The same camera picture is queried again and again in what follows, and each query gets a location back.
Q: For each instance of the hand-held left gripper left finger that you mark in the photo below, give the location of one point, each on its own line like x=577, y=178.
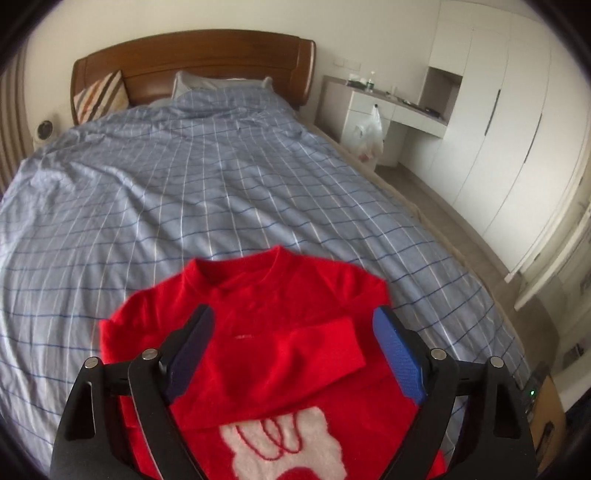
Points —
x=191, y=350

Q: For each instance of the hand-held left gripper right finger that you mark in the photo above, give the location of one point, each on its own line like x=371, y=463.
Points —
x=399, y=355

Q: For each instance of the red knit sweater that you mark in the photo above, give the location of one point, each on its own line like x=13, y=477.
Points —
x=277, y=350

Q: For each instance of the black device with green light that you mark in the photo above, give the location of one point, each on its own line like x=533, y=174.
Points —
x=532, y=392

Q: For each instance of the blue plaid duvet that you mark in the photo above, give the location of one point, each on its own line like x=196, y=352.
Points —
x=207, y=184

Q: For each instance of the white panel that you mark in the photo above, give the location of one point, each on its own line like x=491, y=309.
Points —
x=554, y=263

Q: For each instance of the clear plastic bag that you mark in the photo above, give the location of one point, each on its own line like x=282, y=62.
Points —
x=369, y=138

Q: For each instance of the white wardrobe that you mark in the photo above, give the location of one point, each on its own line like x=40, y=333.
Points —
x=508, y=138

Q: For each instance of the white vanity desk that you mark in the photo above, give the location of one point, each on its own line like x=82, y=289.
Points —
x=364, y=99

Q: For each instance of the white round device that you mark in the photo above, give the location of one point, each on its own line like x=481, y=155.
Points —
x=45, y=130

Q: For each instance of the grey-blue pillow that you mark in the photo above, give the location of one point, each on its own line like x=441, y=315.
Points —
x=198, y=83

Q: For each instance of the striped pillow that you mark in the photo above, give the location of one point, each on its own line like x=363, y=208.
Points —
x=99, y=99

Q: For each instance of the clear plastic bottle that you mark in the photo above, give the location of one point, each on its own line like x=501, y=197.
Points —
x=371, y=82

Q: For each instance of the wooden headboard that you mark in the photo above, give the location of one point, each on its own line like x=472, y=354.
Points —
x=207, y=60

